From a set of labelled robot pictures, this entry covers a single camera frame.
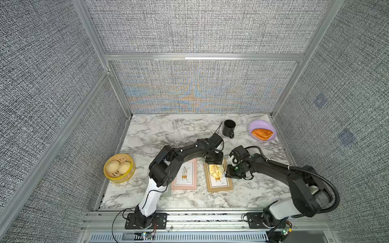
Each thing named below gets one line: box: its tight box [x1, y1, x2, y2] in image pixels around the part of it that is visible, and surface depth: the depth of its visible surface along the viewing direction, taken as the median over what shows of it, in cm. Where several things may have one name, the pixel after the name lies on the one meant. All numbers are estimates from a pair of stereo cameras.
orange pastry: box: [251, 128, 274, 141], surface depth 106 cm
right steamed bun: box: [117, 160, 132, 176], surface depth 87 cm
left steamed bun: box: [105, 159, 121, 177], surface depth 88 cm
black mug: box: [222, 119, 237, 139], surface depth 106 cm
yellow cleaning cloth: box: [208, 164, 225, 179], surface depth 85 cm
